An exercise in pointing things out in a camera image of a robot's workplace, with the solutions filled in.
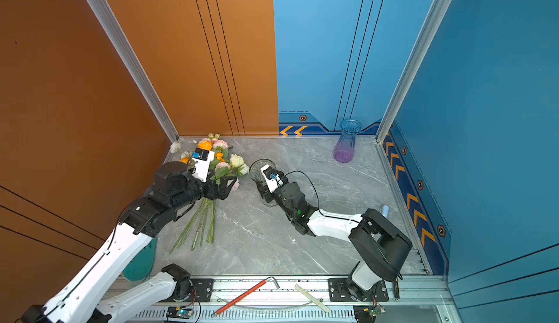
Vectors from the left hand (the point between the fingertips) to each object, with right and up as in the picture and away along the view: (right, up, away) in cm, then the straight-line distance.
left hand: (227, 171), depth 70 cm
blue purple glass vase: (+48, +8, +35) cm, 60 cm away
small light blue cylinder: (+61, -18, +19) cm, 66 cm away
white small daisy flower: (-37, +10, +38) cm, 54 cm away
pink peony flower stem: (-13, +11, +37) cm, 40 cm away
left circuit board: (-17, -46, +1) cm, 49 cm away
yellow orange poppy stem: (-32, +3, +38) cm, 50 cm away
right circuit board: (+46, -46, 0) cm, 65 cm away
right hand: (+11, -1, +10) cm, 15 cm away
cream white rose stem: (-4, +3, +31) cm, 32 cm away
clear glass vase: (+8, -1, +7) cm, 11 cm away
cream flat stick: (+28, -43, +2) cm, 51 cm away
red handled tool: (+5, -42, +2) cm, 42 cm away
